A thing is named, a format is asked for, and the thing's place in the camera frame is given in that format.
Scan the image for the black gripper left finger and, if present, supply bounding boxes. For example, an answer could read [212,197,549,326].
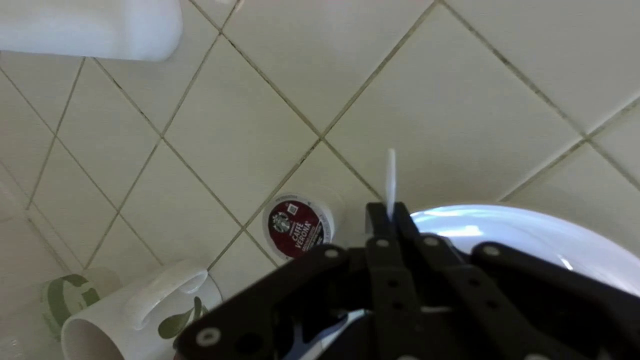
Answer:
[174,202,427,360]

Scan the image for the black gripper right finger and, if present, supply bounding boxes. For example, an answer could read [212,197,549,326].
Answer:
[391,202,640,360]

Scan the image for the white plastic knife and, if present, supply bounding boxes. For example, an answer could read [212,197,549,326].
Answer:
[291,146,399,360]

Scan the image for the red-lidded coffee pod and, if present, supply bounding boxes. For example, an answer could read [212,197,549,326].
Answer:
[261,195,336,263]

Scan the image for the white mug with floral print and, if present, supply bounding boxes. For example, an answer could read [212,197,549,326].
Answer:
[60,258,226,360]

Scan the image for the clear cup with green print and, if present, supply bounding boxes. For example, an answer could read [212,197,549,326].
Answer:
[36,271,124,336]

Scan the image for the white paper towel roll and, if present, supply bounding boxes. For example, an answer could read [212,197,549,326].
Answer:
[0,0,186,65]

